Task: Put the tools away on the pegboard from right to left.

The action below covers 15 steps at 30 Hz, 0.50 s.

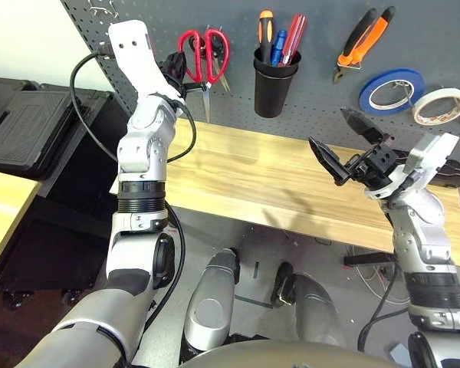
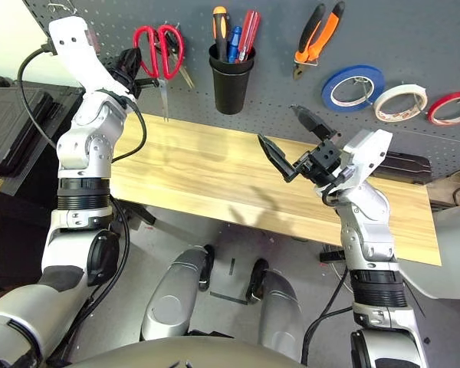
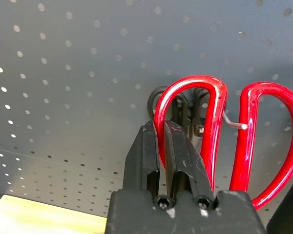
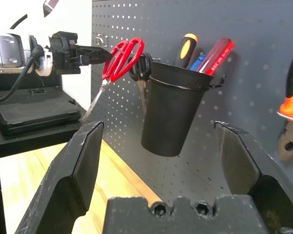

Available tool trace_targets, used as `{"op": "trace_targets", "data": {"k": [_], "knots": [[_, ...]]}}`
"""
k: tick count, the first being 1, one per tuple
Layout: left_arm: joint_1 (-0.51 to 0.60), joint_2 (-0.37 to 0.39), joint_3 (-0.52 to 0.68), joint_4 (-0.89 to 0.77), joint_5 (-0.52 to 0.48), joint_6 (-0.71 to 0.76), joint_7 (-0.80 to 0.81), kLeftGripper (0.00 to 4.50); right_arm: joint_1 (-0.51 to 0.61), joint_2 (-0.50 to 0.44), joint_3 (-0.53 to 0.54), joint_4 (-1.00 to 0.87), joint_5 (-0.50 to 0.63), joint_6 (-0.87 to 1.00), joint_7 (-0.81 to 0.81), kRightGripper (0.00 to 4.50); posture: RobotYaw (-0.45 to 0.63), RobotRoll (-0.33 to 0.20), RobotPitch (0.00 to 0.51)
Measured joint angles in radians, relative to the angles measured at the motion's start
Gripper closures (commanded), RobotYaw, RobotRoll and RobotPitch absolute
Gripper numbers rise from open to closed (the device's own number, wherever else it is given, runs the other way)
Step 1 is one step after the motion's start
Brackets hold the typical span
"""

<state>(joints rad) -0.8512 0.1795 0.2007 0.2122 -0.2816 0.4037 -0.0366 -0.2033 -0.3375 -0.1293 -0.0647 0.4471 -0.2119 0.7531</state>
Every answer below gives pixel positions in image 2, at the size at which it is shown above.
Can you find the red tape roll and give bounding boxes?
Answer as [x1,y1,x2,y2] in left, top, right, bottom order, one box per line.
[427,90,460,127]

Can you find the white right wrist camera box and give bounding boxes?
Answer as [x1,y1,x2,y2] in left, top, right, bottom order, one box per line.
[339,129,394,192]

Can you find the grey robot torso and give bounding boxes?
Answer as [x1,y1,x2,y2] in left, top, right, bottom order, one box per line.
[64,335,304,368]

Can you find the silver left robot leg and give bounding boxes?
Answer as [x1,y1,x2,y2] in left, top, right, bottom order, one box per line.
[140,245,215,342]

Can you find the red handled scissors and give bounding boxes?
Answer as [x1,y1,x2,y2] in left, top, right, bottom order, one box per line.
[133,24,186,123]

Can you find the black handled scissors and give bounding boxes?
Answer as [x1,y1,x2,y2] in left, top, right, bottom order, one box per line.
[164,28,196,90]

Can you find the blue tape roll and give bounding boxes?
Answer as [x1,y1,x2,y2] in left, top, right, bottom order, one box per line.
[321,64,386,114]

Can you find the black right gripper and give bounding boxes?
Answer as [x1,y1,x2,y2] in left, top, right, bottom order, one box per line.
[257,104,348,187]

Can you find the large black equipment case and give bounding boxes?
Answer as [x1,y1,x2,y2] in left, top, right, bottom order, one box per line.
[0,75,84,179]

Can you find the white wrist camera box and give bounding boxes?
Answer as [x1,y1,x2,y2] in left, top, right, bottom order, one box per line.
[48,17,118,93]
[339,129,394,192]

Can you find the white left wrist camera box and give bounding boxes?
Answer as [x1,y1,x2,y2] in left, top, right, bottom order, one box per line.
[48,17,118,93]

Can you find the blue handled screwdriver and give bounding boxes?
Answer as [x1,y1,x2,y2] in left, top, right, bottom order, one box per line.
[228,25,242,64]

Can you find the red handled screwdriver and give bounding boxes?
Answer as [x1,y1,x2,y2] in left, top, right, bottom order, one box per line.
[237,10,261,63]

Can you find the black plastic tool case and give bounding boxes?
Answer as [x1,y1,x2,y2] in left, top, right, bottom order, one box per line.
[371,149,433,181]

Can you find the black metal table leg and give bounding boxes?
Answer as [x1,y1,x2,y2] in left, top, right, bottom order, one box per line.
[128,202,157,226]
[320,245,346,264]

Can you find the white tape roll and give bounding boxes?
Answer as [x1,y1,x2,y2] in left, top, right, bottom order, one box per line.
[373,84,429,123]

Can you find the silver right robot leg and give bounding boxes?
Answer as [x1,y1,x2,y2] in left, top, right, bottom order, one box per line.
[247,258,304,363]

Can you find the black left wrist camera cable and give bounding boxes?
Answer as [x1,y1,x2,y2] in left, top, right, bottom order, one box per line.
[17,44,62,150]

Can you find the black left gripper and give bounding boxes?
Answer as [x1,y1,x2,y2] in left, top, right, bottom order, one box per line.
[107,47,164,97]

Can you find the orange black pliers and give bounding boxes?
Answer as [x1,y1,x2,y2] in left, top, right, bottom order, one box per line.
[293,0,346,81]

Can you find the grey metal pegboard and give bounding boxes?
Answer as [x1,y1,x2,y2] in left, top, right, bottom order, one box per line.
[21,0,460,181]

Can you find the long black floor tape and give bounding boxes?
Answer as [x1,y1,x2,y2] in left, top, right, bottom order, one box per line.
[209,291,250,306]

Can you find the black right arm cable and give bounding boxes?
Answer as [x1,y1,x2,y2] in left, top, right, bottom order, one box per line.
[301,183,356,363]

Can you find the double prong metal hook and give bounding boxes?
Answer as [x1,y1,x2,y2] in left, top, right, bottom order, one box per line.
[48,2,76,15]

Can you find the black plastic cup holder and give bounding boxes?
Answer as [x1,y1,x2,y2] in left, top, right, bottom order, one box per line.
[209,42,257,116]

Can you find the silver robot leg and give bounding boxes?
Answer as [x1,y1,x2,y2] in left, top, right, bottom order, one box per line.
[140,245,215,342]
[247,258,304,363]

